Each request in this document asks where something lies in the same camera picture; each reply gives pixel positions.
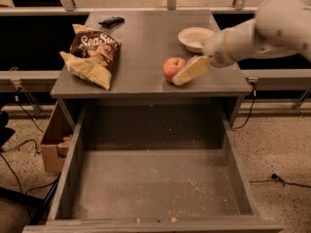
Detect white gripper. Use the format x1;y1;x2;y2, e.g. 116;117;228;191
172;28;237;85

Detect red apple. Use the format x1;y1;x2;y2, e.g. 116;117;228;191
162;57;187;83

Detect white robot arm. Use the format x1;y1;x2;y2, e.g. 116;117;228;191
172;0;311;85

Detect grey cabinet counter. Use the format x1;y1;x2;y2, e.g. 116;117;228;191
51;9;251;121

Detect open grey drawer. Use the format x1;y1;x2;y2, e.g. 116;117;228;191
22;103;283;233

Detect white bowl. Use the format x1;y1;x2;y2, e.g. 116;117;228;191
178;27;214;53

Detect black rectangular device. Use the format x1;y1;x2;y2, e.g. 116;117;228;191
99;17;124;28

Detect brown chip bag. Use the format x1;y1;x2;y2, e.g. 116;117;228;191
59;24;121;90

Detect cardboard box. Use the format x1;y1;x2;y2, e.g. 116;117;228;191
40;103;73;173

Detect black cable behind cabinet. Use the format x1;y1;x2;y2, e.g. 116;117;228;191
231;80;258;130

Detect metal railing frame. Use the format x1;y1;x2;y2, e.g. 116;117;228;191
0;0;311;115

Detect black cable on right floor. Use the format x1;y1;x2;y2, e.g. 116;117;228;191
249;173;311;189

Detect black cables on left floor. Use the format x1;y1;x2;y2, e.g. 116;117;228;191
0;87;61;233

